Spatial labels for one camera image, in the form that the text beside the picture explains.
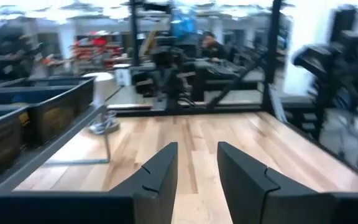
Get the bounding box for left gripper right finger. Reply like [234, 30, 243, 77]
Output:
[217, 141, 358, 224]

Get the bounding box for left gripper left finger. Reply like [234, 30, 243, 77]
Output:
[0, 141, 178, 224]

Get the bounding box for grey perforated metal shelf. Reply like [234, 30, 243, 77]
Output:
[0, 104, 112, 200]

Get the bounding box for person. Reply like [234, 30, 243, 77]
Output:
[200, 30, 229, 62]

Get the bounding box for blue banner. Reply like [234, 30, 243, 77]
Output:
[170, 8, 198, 40]

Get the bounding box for white box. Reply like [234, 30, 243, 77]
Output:
[113, 63, 132, 87]

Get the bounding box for red storage rack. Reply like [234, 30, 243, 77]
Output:
[71, 30, 119, 68]

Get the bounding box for white lamp cord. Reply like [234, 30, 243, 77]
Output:
[88, 111, 121, 136]

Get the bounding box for black aluminium table frame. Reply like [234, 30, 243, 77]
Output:
[106, 0, 358, 187]

